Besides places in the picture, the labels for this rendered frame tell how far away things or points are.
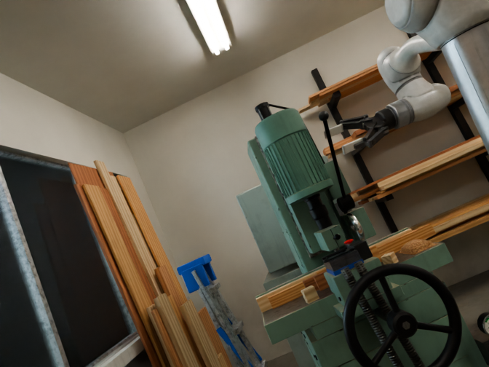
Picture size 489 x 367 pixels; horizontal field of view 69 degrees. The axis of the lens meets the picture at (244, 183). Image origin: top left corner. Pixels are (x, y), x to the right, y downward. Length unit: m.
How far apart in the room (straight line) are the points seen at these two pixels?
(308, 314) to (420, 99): 0.78
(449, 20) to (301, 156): 0.62
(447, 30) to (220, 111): 3.15
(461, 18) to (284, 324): 0.87
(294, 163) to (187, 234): 2.62
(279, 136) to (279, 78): 2.62
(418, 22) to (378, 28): 3.32
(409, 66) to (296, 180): 0.53
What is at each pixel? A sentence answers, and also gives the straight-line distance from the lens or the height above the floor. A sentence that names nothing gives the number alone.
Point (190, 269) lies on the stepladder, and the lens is 1.97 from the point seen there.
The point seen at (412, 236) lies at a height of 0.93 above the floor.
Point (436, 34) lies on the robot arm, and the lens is 0.82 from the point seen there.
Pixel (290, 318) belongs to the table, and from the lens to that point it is 1.14.
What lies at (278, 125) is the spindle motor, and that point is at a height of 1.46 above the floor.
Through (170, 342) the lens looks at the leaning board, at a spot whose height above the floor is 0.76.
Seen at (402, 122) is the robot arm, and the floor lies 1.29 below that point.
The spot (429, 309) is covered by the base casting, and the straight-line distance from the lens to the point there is 1.25.
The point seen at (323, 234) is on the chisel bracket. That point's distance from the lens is 1.25.
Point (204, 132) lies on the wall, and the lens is 3.78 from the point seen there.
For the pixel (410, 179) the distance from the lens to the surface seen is 3.24.
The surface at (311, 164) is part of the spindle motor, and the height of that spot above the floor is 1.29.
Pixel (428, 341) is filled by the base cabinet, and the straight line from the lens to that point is 1.26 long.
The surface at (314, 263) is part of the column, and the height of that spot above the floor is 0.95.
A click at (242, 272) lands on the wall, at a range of 3.65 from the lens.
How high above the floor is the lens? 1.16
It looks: 8 degrees up
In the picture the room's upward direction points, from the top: 24 degrees counter-clockwise
